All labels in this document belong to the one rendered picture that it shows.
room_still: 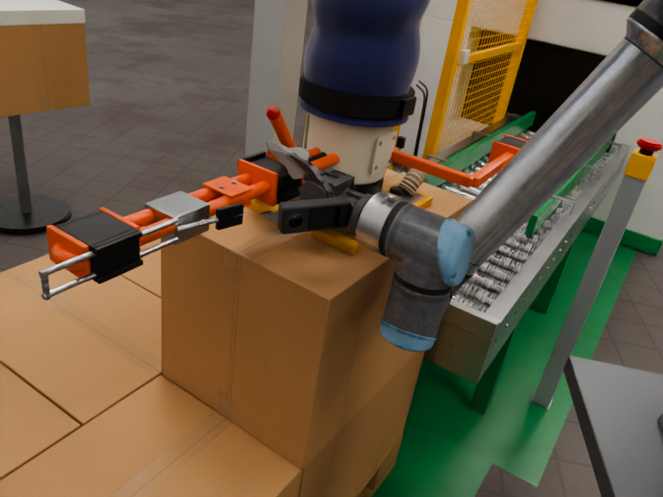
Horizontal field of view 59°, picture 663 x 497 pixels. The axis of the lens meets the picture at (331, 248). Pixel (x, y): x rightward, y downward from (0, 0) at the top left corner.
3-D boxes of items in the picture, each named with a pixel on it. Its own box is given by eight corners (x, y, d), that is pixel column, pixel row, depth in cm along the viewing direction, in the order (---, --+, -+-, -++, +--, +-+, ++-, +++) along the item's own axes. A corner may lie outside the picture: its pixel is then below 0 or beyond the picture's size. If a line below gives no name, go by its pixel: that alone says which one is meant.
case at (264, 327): (318, 275, 176) (335, 149, 156) (436, 333, 158) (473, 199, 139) (161, 373, 131) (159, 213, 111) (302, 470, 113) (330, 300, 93)
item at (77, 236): (105, 239, 81) (103, 206, 78) (141, 258, 78) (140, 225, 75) (49, 259, 75) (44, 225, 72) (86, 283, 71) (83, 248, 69)
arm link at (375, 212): (374, 263, 89) (385, 206, 84) (347, 251, 91) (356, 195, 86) (401, 244, 96) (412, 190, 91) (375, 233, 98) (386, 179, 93)
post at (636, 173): (535, 391, 226) (634, 147, 178) (552, 400, 223) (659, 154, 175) (530, 401, 221) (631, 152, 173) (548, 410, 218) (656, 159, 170)
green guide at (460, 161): (516, 120, 364) (520, 106, 360) (532, 125, 359) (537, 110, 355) (399, 187, 242) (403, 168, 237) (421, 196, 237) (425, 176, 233)
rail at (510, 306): (609, 174, 345) (622, 143, 336) (619, 177, 343) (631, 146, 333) (464, 370, 168) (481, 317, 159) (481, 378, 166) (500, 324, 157)
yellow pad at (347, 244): (394, 189, 138) (398, 170, 135) (432, 204, 133) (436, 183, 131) (310, 237, 112) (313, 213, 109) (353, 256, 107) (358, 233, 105)
